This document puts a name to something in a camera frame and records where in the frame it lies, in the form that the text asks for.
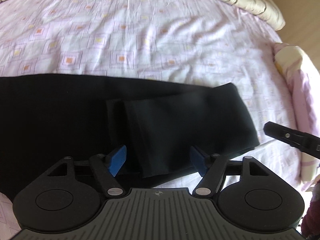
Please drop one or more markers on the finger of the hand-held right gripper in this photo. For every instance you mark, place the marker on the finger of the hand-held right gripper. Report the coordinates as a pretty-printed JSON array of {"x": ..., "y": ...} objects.
[{"x": 282, "y": 133}]

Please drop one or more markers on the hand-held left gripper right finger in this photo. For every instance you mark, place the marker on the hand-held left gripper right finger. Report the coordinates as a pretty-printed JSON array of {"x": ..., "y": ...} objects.
[{"x": 198, "y": 160}]

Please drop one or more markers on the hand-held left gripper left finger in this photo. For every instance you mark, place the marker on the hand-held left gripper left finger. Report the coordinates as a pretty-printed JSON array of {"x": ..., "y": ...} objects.
[{"x": 118, "y": 160}]

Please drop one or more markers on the black pants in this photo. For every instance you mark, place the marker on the black pants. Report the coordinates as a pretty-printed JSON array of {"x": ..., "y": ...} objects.
[{"x": 50, "y": 117}]

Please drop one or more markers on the pink and cream pillow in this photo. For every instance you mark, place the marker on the pink and cream pillow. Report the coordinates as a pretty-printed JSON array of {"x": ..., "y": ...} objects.
[{"x": 303, "y": 92}]

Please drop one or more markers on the dark red cloth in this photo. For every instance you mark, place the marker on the dark red cloth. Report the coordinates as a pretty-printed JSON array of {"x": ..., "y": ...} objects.
[{"x": 312, "y": 215}]

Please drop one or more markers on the pink patterned bed sheet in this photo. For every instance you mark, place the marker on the pink patterned bed sheet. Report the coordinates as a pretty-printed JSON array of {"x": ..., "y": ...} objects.
[{"x": 150, "y": 42}]

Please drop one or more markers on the cream duvet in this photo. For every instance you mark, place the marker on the cream duvet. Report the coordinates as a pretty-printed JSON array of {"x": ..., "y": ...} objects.
[{"x": 250, "y": 0}]

